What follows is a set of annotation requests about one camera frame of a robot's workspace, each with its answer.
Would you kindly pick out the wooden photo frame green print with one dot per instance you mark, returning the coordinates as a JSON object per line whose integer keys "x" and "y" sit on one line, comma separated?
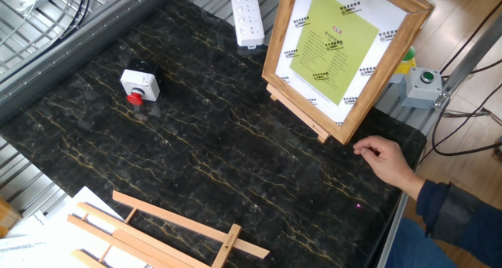
{"x": 333, "y": 44}

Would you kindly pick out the person's right forearm blue sleeve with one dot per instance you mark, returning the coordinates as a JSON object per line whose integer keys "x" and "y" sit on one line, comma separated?
{"x": 470, "y": 221}

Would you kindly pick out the person's right hand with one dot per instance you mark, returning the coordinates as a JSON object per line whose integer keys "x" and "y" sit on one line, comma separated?
{"x": 388, "y": 162}

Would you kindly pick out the yellow box green mushroom button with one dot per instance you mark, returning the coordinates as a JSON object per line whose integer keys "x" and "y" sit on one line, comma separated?
{"x": 408, "y": 64}

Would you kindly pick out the white power strip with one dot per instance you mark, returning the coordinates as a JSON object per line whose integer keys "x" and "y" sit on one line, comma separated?
{"x": 247, "y": 17}

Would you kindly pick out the grey box green button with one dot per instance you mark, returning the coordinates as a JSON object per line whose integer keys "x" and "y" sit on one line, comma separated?
{"x": 421, "y": 91}

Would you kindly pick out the upright wooden easel stand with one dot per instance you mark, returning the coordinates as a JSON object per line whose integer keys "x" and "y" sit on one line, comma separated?
{"x": 298, "y": 113}

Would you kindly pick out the white box red button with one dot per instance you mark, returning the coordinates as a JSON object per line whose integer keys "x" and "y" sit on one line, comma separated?
{"x": 141, "y": 84}

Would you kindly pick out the person's blue jeans leg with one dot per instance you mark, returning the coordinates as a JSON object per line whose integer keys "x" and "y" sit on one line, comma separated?
{"x": 415, "y": 248}

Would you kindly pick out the large wooden easel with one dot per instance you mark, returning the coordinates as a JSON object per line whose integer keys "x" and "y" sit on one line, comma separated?
{"x": 176, "y": 219}

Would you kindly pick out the small cardboard box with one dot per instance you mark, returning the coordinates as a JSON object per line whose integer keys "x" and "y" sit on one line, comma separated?
{"x": 8, "y": 217}

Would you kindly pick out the white paper sheets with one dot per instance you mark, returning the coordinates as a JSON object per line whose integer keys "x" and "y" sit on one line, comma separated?
{"x": 23, "y": 256}

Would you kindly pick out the aluminium profile post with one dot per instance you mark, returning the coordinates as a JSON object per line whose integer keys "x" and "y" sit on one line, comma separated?
{"x": 470, "y": 58}

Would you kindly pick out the grey aluminium frame beam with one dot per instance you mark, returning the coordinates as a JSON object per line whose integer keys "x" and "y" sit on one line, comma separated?
{"x": 59, "y": 60}

